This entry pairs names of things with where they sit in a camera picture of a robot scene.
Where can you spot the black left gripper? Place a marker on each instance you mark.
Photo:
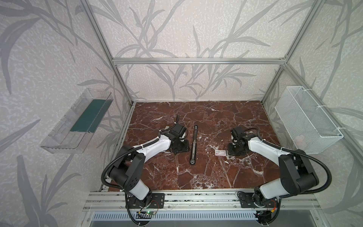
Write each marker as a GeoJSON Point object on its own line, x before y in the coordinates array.
{"type": "Point", "coordinates": [181, 145]}

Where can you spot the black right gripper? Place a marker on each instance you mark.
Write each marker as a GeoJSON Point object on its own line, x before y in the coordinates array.
{"type": "Point", "coordinates": [235, 149]}

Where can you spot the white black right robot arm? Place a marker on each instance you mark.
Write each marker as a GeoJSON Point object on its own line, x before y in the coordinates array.
{"type": "Point", "coordinates": [297, 175]}

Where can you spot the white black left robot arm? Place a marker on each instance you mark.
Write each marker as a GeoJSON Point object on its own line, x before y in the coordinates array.
{"type": "Point", "coordinates": [124, 172]}

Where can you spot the pink object in basket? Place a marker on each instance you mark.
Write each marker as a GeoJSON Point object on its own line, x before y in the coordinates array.
{"type": "Point", "coordinates": [300, 142]}

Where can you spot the green circuit board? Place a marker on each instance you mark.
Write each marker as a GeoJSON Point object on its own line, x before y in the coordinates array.
{"type": "Point", "coordinates": [146, 214]}

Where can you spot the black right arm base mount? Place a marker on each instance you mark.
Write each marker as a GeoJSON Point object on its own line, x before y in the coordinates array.
{"type": "Point", "coordinates": [253, 200]}

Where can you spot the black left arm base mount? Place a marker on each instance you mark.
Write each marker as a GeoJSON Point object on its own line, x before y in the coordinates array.
{"type": "Point", "coordinates": [152, 200]}

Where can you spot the white wire mesh basket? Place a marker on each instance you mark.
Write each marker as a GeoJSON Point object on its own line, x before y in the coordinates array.
{"type": "Point", "coordinates": [302, 115]}

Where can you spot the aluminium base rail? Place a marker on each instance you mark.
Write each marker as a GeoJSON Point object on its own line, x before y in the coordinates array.
{"type": "Point", "coordinates": [199, 205]}

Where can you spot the aluminium frame profiles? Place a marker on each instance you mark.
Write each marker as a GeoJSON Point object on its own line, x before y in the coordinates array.
{"type": "Point", "coordinates": [284, 65]}

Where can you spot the clear plastic wall tray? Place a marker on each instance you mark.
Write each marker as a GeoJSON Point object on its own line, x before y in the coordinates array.
{"type": "Point", "coordinates": [74, 131]}

